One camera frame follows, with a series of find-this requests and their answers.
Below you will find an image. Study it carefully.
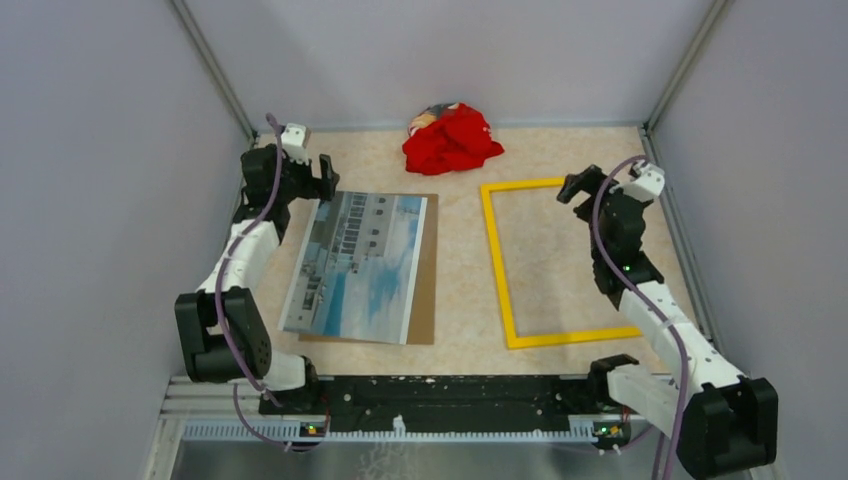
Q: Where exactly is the brown backing board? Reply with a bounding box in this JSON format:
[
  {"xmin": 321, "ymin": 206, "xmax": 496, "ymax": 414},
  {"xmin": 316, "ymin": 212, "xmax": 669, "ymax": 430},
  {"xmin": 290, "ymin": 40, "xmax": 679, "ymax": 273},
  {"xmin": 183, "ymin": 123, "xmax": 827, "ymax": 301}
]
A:
[{"xmin": 298, "ymin": 193, "xmax": 440, "ymax": 346}]

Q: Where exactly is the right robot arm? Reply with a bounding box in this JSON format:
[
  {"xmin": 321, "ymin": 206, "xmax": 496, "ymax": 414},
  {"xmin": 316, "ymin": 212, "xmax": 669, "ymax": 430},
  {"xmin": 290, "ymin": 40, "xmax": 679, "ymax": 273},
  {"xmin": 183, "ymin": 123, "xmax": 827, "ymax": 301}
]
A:
[{"xmin": 557, "ymin": 158, "xmax": 779, "ymax": 479}]

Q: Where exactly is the yellow wooden photo frame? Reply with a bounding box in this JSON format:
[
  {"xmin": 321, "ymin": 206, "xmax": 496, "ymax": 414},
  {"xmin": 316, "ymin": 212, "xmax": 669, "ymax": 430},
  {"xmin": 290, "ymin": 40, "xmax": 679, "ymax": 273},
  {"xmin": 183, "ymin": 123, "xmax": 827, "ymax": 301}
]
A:
[{"xmin": 480, "ymin": 178, "xmax": 641, "ymax": 350}]

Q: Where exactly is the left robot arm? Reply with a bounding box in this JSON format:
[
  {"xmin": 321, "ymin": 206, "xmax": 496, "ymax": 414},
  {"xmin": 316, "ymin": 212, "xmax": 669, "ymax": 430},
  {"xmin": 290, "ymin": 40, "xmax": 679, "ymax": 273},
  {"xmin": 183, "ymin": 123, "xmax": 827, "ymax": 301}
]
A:
[{"xmin": 174, "ymin": 144, "xmax": 340, "ymax": 414}]

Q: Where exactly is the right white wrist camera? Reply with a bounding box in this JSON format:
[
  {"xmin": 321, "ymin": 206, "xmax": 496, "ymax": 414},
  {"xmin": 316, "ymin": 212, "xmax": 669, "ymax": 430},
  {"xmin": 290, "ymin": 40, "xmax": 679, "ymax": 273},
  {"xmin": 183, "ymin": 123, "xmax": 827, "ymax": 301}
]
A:
[{"xmin": 620, "ymin": 160, "xmax": 665, "ymax": 203}]

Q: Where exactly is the red crumpled cloth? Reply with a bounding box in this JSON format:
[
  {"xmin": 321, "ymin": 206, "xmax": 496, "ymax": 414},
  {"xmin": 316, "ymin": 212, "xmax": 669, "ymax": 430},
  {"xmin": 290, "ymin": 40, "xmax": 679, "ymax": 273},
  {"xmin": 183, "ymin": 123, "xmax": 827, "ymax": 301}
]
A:
[{"xmin": 402, "ymin": 102, "xmax": 505, "ymax": 176}]

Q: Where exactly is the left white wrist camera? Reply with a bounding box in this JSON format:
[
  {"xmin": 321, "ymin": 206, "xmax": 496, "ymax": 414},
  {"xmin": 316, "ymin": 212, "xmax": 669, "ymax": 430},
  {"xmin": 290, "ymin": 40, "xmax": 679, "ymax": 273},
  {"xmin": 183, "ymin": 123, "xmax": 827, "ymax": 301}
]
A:
[{"xmin": 280, "ymin": 123, "xmax": 311, "ymax": 165}]

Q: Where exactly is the aluminium front rail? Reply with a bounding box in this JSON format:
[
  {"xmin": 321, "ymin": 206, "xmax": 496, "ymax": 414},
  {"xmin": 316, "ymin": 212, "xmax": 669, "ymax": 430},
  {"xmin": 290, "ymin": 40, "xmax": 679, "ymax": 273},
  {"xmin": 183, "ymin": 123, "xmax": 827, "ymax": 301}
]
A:
[{"xmin": 146, "ymin": 377, "xmax": 654, "ymax": 479}]

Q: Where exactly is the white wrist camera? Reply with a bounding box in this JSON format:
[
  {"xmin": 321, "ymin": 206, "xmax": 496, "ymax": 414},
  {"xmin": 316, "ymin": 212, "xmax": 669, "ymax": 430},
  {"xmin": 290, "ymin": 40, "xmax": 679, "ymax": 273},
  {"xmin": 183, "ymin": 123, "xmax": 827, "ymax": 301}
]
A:
[
  {"xmin": 280, "ymin": 123, "xmax": 311, "ymax": 165},
  {"xmin": 620, "ymin": 160, "xmax": 665, "ymax": 203}
]

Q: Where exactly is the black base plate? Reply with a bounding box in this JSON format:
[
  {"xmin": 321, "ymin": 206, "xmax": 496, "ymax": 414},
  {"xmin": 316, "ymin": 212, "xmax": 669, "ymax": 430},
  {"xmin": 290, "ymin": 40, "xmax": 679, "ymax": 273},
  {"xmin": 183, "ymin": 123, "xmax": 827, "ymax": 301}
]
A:
[{"xmin": 258, "ymin": 375, "xmax": 624, "ymax": 434}]

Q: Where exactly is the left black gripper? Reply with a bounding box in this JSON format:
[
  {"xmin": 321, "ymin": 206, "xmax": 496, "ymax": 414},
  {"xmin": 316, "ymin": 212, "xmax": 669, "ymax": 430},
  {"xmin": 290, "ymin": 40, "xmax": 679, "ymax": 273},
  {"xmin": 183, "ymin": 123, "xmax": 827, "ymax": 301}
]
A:
[{"xmin": 272, "ymin": 144, "xmax": 338, "ymax": 203}]

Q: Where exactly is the building and sky photo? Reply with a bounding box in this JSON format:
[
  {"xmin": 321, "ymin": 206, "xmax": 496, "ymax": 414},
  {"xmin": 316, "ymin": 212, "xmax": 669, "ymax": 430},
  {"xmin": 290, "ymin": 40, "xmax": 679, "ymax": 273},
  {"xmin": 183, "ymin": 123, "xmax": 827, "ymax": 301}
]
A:
[{"xmin": 278, "ymin": 191, "xmax": 429, "ymax": 346}]

